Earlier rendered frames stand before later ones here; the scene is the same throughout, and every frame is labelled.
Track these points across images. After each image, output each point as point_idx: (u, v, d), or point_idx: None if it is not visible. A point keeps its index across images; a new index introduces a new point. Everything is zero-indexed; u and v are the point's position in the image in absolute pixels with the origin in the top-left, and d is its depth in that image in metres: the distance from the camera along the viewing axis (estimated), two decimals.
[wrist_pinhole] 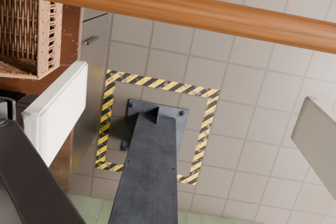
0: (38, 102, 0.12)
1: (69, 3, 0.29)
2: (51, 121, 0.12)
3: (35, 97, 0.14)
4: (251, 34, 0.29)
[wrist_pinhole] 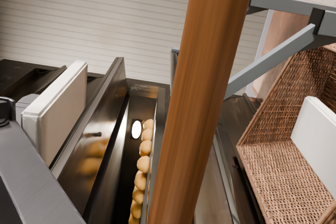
0: (38, 102, 0.12)
1: None
2: (51, 121, 0.12)
3: (35, 97, 0.14)
4: None
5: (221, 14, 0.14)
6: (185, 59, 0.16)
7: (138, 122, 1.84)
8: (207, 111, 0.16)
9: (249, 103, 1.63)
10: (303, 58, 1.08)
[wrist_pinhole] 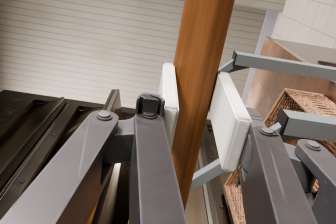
0: (168, 98, 0.14)
1: None
2: (175, 115, 0.15)
3: None
4: None
5: (210, 15, 0.17)
6: (181, 53, 0.19)
7: None
8: (200, 97, 0.19)
9: None
10: (285, 108, 1.15)
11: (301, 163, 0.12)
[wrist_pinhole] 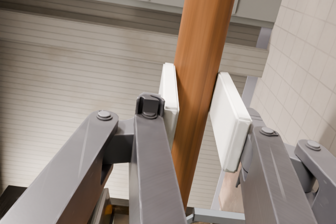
0: (169, 98, 0.14)
1: None
2: (175, 115, 0.15)
3: None
4: None
5: (210, 16, 0.17)
6: (181, 54, 0.19)
7: None
8: (200, 97, 0.19)
9: None
10: None
11: (301, 163, 0.12)
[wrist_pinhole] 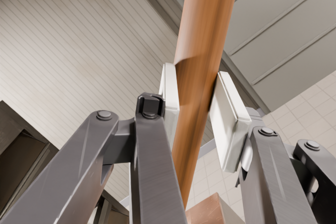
0: (169, 98, 0.14)
1: None
2: (175, 115, 0.15)
3: None
4: None
5: (210, 16, 0.17)
6: (181, 54, 0.19)
7: None
8: (200, 97, 0.20)
9: None
10: None
11: (300, 163, 0.12)
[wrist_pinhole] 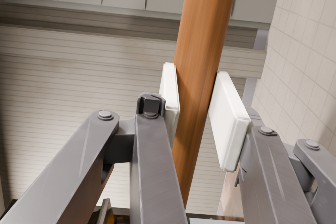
0: (169, 98, 0.14)
1: None
2: (176, 115, 0.15)
3: None
4: None
5: (209, 18, 0.18)
6: (181, 56, 0.19)
7: None
8: (199, 98, 0.20)
9: None
10: None
11: (300, 162, 0.12)
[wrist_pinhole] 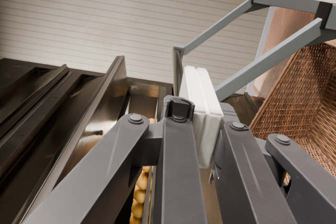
0: (196, 102, 0.14)
1: None
2: (201, 118, 0.15)
3: None
4: None
5: None
6: None
7: None
8: None
9: (250, 102, 1.62)
10: (306, 56, 1.07)
11: (270, 157, 0.12)
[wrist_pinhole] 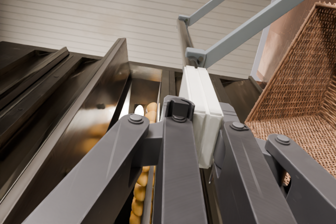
0: (196, 102, 0.14)
1: None
2: (201, 118, 0.15)
3: None
4: None
5: None
6: None
7: (140, 107, 1.79)
8: None
9: (255, 84, 1.58)
10: (316, 27, 1.03)
11: (270, 157, 0.12)
